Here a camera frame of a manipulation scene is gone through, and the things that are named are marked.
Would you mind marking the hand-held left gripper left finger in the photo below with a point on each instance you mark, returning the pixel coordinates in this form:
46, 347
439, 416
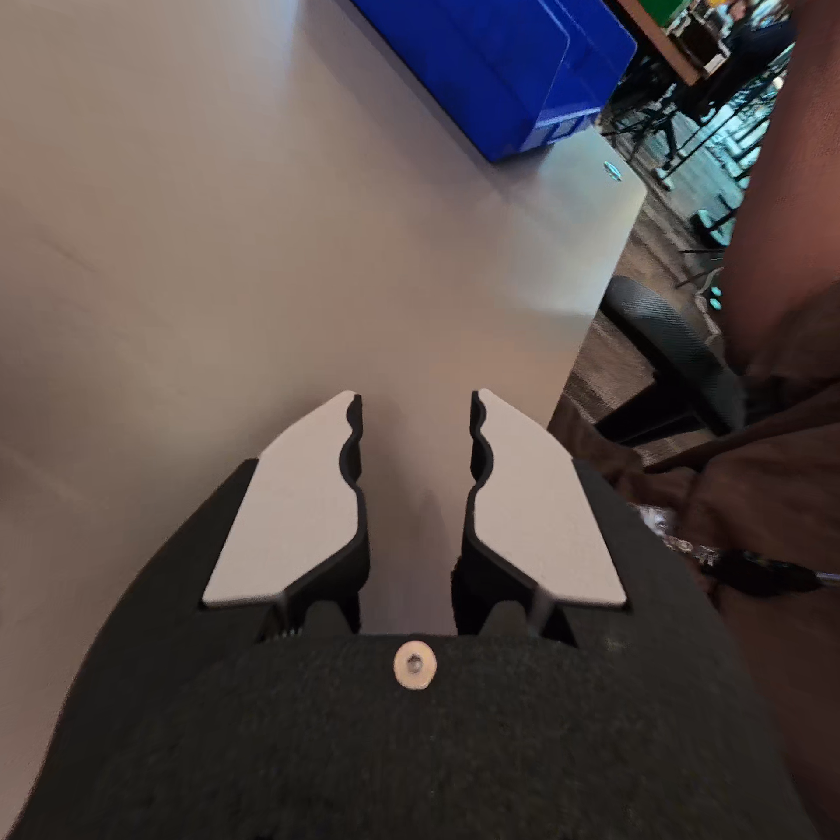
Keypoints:
289, 519

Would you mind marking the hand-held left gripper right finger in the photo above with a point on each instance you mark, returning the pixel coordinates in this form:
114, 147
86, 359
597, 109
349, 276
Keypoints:
541, 519

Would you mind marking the blue plastic bin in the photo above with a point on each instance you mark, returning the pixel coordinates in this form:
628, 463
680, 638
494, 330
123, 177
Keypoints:
499, 66

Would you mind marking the person's right forearm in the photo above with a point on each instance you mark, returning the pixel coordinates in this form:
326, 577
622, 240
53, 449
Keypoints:
788, 197

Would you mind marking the grey desk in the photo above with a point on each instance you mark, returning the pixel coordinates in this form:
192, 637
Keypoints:
171, 263

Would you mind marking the round desk grommet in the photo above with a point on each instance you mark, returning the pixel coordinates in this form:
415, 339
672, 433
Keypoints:
612, 171

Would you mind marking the clear badge holder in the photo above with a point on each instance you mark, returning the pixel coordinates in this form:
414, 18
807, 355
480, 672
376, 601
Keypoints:
663, 525

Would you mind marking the black office chair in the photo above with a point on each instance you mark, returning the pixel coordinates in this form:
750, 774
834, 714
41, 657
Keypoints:
670, 355

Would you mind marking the person's brown clothing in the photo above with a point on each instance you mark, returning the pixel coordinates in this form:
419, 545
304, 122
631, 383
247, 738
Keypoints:
761, 499

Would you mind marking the wooden table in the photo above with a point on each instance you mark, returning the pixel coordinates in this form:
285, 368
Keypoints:
676, 33

